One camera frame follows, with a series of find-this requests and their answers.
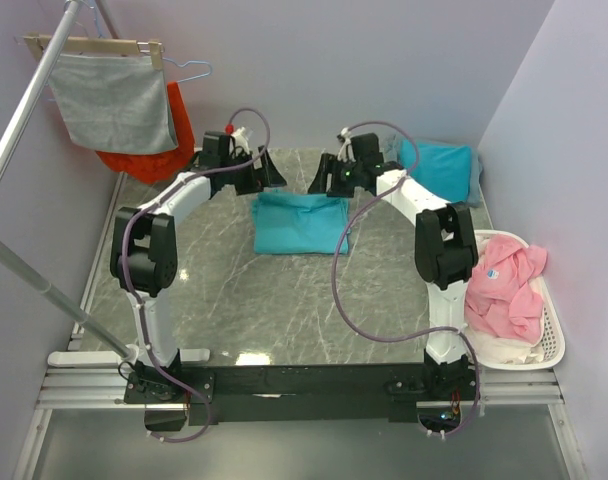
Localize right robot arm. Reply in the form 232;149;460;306
309;128;478;399

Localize black base beam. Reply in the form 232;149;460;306
124;363;475;426

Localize white laundry basket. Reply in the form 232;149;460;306
471;229;568;371

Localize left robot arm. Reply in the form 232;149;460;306
110;125;287;402

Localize folded turquoise t shirt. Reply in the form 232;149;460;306
396;138;474;204

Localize aluminium rail frame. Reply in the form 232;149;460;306
36;368;564;410

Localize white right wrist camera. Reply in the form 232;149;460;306
337;127;353;163

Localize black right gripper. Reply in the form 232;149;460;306
307;153;363;199

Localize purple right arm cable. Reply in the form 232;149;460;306
331;121;483;437

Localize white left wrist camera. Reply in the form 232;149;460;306
225;123;252;154

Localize pink t shirt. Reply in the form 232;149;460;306
465;234;548;344

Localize grey hanging cloth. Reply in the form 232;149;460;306
48;54;178;155

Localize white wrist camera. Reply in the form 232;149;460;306
337;127;353;163
225;123;252;154

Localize metal clothes rack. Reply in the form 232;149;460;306
0;1;138;362

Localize orange hanging garment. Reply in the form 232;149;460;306
96;82;195;184

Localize wooden clip hanger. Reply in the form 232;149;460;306
20;33;164;71

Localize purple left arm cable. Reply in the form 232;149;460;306
121;108;273;445

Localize turquoise t shirt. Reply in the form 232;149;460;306
396;138;474;204
251;191;350;255

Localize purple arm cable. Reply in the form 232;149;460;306
121;108;273;445
331;121;483;437

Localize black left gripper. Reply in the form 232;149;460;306
222;146;287;196

